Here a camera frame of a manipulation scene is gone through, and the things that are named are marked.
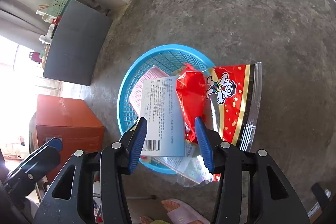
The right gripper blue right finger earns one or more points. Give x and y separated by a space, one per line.
207 141

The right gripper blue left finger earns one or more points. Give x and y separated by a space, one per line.
135 145

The clear zip bag red flowers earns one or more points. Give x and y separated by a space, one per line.
191 169

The blue medicine box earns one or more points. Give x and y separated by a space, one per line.
165 125

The red cartoon snack bag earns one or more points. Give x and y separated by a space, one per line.
233 102

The red snack packet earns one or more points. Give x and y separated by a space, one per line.
191 93

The pink scrub sponge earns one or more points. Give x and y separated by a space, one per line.
136 95

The orange cardboard box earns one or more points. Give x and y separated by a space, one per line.
69 120

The pink slipper foot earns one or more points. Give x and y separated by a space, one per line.
180 212

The blue plastic waste basket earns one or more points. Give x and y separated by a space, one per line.
169 58

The dark grey cabinet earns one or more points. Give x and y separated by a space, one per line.
76 44

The red thermos bottle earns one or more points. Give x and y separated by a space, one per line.
35 56

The white spray bottle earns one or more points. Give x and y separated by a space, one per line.
47 39

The green plastic basket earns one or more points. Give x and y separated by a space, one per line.
57 7

